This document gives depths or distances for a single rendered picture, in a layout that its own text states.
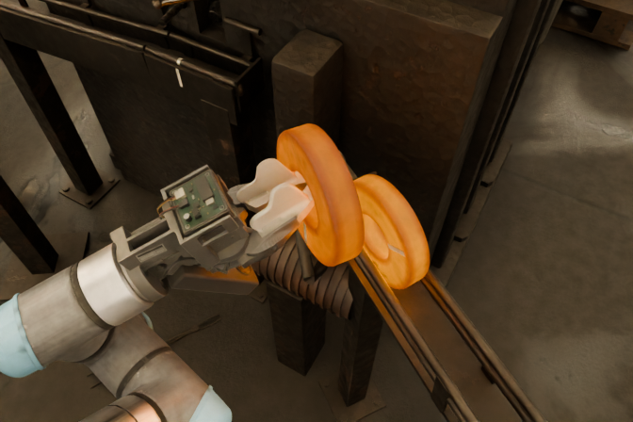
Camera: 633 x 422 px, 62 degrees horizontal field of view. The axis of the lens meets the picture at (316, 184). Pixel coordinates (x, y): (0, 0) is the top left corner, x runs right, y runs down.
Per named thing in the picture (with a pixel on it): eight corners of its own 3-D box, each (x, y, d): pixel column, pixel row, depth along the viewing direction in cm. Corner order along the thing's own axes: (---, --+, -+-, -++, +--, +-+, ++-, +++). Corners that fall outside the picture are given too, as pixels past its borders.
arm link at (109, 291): (129, 335, 54) (113, 272, 59) (169, 313, 54) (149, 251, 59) (84, 311, 48) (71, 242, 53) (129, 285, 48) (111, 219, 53)
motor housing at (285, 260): (291, 317, 138) (280, 190, 96) (366, 359, 131) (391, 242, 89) (264, 360, 131) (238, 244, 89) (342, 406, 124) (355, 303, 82)
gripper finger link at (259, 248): (301, 228, 53) (223, 272, 52) (306, 235, 54) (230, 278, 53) (284, 194, 55) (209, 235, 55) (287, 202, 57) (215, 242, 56)
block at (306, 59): (306, 129, 102) (303, 22, 83) (343, 144, 100) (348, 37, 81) (276, 166, 96) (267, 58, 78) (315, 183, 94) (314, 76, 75)
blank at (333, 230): (298, 95, 58) (269, 104, 57) (369, 183, 48) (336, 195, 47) (303, 195, 69) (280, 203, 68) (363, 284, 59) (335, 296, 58)
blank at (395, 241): (375, 257, 80) (357, 267, 79) (348, 164, 75) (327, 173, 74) (443, 296, 66) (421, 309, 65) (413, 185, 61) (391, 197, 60)
